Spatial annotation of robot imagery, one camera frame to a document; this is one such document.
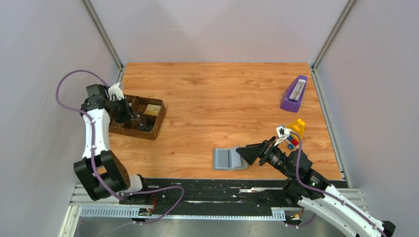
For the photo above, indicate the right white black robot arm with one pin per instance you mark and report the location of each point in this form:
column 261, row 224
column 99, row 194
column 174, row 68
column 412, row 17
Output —
column 310, row 190

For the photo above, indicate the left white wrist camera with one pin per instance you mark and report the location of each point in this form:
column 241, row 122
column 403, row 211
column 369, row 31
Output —
column 115, row 92

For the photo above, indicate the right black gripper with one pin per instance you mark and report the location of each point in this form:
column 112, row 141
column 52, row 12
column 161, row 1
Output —
column 265, row 153

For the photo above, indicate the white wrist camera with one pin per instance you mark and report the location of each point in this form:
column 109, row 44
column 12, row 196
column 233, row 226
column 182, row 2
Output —
column 283, row 132
column 115, row 92

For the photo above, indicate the white slotted cable duct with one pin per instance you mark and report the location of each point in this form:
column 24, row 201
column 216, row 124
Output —
column 137, row 212

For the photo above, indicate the grey card holder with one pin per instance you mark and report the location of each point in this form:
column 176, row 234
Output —
column 228, row 159

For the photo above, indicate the purple metronome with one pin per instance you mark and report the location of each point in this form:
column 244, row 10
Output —
column 292, row 97

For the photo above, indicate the colourful toy block vehicle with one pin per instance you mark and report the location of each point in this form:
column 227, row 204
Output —
column 297, row 127

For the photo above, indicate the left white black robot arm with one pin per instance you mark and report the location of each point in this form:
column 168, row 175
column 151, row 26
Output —
column 100, row 172

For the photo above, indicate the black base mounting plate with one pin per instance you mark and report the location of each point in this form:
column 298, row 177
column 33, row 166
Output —
column 214, row 196

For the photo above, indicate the brown woven divided basket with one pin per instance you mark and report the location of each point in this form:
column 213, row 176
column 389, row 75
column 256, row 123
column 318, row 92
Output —
column 150, row 116

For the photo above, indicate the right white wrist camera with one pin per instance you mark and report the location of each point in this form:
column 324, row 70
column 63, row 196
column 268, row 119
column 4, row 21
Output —
column 283, row 132

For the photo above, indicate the gold card in basket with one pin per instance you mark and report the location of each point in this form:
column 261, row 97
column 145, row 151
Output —
column 152, row 110

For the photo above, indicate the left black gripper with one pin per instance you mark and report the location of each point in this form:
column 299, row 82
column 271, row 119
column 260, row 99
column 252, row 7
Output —
column 127, row 113

